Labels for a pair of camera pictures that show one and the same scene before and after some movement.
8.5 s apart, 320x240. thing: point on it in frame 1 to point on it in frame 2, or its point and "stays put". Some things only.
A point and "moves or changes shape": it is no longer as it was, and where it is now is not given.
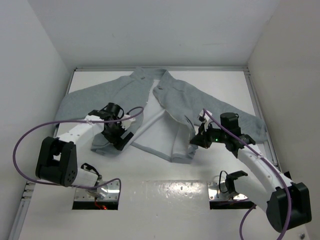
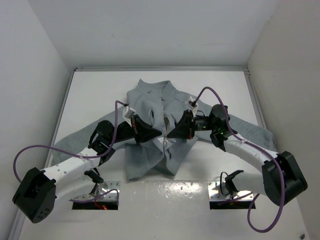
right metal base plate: x=218 y=190 stays put
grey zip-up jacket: x=114 y=107 moves or changes shape
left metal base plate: x=112 y=194 stays put
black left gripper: x=117 y=141 to x=142 y=132
